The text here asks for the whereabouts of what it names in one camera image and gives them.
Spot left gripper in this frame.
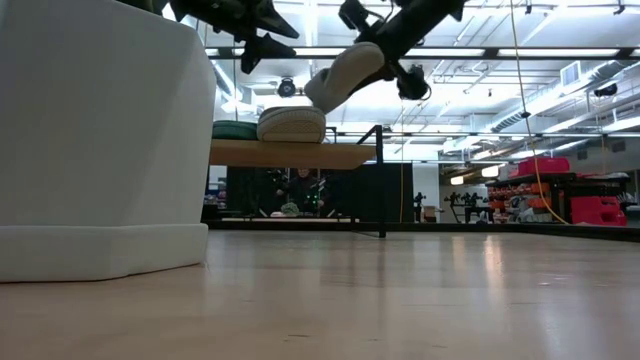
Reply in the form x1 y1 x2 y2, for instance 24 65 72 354
169 0 300 58

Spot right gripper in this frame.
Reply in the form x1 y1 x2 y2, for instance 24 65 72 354
348 0 467 98

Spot grey rubber slide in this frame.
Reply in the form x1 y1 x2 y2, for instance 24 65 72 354
303 41 386 115
256 105 327 145

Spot black hanging ceiling device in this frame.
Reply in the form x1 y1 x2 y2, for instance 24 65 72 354
397 63 432 101
276 76 298 99

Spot black partition panel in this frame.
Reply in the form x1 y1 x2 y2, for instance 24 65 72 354
227 162 415 224

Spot person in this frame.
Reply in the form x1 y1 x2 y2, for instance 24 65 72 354
276 168 326 216

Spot black background robot arms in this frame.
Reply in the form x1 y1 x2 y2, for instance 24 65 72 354
412 191 497 225

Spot black overhead crossbar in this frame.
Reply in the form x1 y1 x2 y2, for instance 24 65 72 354
204 45 640 62

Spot red storage bin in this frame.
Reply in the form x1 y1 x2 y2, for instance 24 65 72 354
516 156 572 177
569 195 629 227

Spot white hexagonal plant pot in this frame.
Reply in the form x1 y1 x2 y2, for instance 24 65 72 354
0 0 217 284

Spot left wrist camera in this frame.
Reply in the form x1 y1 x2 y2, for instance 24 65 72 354
240 52 262 75

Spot wooden shelf with black frame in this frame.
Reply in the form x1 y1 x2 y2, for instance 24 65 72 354
208 124 387 239

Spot yellow cable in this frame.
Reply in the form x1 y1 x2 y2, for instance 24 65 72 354
508 0 570 225

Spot black aluminium table frame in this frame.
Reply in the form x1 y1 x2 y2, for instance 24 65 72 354
202 218 640 245

